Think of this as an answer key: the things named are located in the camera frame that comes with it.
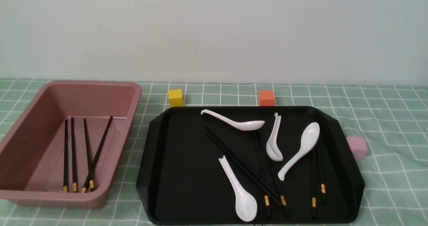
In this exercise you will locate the white spoon top horizontal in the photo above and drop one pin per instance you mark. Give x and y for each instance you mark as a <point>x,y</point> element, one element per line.
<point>243,126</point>

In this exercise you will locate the yellow cube block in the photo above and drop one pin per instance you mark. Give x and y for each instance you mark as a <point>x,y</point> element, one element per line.
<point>175,97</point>

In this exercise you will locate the orange cube block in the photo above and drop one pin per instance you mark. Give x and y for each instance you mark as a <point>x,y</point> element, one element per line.
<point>266,98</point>

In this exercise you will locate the white spoon small middle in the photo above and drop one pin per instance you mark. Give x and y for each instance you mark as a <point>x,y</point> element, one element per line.
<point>272,148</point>

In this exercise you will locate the black plastic tray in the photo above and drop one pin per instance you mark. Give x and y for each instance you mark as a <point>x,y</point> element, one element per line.
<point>181,181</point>

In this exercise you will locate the white spoon right diagonal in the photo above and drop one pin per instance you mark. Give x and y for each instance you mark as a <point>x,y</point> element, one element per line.
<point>309,138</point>

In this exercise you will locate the white spoon bottom left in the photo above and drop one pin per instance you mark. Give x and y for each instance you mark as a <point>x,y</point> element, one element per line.
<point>245,205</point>

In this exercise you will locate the black chopstick tray centre right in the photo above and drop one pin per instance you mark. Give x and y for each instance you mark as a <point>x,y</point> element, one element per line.
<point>277,186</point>

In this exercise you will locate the black chopstick tray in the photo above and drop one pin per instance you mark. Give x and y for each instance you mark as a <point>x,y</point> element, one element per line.
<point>277,186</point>
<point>313,185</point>
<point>261,172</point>
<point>321,176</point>

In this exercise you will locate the black chopstick tray centre left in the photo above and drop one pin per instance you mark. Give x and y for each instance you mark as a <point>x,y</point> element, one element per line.
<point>261,172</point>

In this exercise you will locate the black chopstick tray right inner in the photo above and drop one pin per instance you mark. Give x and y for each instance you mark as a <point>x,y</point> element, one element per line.
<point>313,185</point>

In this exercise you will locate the black chopstick tray right outer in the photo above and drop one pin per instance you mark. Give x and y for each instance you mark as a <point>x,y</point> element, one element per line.
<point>321,176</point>

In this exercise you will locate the pink cube block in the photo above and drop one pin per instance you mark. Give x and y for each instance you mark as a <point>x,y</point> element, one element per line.
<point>358,146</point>

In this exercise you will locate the black chopstick in bin slanted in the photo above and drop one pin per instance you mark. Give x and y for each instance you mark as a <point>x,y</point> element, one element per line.
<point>100,147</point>

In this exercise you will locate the pink plastic bin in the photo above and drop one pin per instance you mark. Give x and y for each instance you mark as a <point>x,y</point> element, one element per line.
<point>32,151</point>

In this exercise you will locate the black chopstick in bin leftmost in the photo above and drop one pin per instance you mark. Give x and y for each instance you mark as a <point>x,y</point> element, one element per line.
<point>65,160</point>

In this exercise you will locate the green checked tablecloth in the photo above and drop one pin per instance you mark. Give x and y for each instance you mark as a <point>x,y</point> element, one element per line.
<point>391,119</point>

